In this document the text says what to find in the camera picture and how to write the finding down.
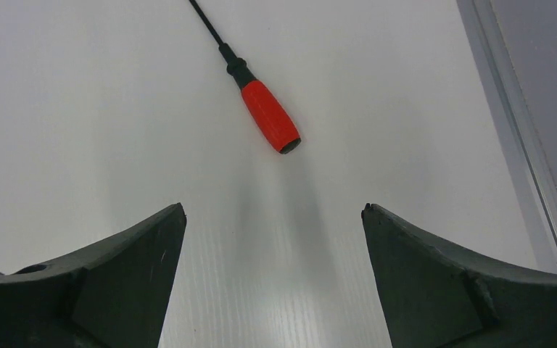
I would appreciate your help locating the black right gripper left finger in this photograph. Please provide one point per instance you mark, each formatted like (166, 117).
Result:
(112, 293)

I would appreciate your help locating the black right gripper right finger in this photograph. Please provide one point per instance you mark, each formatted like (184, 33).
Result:
(435, 293)

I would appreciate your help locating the red handled screwdriver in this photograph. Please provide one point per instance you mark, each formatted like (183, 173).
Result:
(270, 117)

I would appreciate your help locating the aluminium frame rail right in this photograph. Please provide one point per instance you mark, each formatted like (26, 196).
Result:
(530, 172)

